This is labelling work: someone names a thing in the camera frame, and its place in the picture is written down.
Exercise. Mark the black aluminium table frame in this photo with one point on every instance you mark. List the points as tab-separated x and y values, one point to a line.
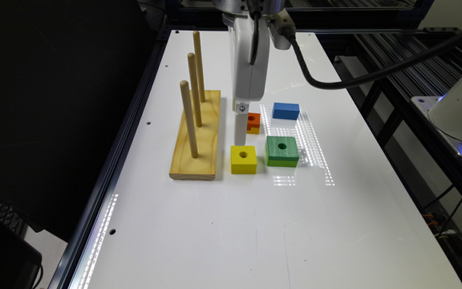
375	200

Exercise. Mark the blue rectangular wooden block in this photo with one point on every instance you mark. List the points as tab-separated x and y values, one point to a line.
285	111

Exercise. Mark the middle wooden peg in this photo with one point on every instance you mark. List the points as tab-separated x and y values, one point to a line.
194	86

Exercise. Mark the black keyboard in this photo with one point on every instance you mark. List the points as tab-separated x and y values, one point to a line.
10	219

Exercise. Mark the rear wooden peg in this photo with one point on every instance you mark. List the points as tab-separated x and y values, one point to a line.
199	65

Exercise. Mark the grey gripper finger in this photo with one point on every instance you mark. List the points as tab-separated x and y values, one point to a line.
241	121

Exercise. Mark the wooden peg board base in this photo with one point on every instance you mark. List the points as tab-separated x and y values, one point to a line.
202	168

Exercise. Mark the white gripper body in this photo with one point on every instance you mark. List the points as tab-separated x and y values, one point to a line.
248	80

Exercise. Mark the front wooden peg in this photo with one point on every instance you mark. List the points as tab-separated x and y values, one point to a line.
189	118

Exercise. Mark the wooden peg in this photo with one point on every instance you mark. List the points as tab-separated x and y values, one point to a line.
199	65
194	86
189	118

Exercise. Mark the yellow square block with hole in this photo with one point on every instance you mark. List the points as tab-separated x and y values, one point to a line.
243	159

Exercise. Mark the orange square block with hole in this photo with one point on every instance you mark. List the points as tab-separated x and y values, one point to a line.
254	123

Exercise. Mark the green square block with hole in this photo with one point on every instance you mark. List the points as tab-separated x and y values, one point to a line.
281	151

